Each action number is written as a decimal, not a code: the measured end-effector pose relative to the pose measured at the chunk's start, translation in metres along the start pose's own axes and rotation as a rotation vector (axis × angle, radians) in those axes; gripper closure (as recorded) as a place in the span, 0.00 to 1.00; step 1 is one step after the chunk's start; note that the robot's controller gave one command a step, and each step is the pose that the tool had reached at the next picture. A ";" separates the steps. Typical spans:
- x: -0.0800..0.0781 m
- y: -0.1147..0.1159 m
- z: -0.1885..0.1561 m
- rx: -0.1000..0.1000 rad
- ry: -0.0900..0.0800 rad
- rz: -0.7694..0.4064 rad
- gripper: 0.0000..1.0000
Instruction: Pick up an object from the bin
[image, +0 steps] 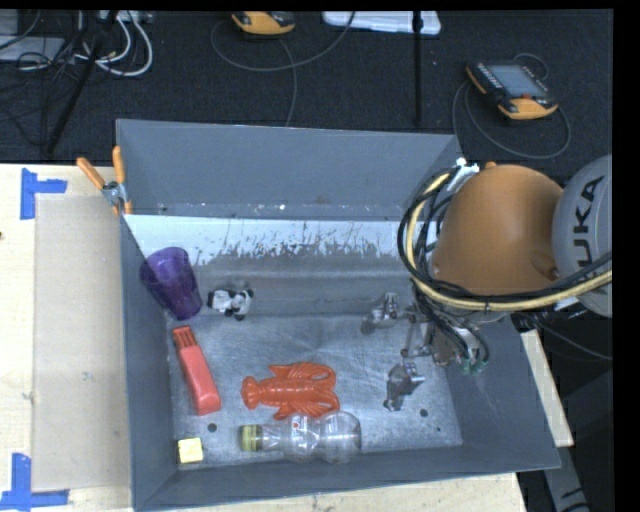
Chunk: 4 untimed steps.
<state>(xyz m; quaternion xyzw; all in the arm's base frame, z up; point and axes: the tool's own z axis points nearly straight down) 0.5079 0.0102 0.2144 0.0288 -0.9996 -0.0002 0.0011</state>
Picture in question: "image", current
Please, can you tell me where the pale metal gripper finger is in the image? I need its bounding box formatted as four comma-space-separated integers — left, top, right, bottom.
382, 361, 427, 413
359, 291, 403, 336

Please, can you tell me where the clear plastic bottle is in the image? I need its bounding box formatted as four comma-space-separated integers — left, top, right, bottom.
238, 410, 363, 465

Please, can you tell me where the orange toy lobster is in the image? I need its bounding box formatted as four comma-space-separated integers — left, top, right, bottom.
240, 361, 342, 421

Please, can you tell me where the black and white toy cow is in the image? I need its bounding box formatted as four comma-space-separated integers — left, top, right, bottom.
206, 286, 256, 322

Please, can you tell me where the grey metal bin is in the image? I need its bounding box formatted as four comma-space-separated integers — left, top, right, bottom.
114, 118, 562, 512

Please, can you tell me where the red plastic block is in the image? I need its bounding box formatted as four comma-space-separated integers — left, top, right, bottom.
171, 324, 223, 417

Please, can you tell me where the purple plastic cup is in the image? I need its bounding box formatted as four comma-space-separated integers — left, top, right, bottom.
139, 246, 204, 322

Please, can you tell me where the yellow cube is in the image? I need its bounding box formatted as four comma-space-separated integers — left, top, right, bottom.
176, 437, 205, 465

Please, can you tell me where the pale flat board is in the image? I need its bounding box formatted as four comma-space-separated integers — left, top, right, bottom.
30, 193, 133, 494

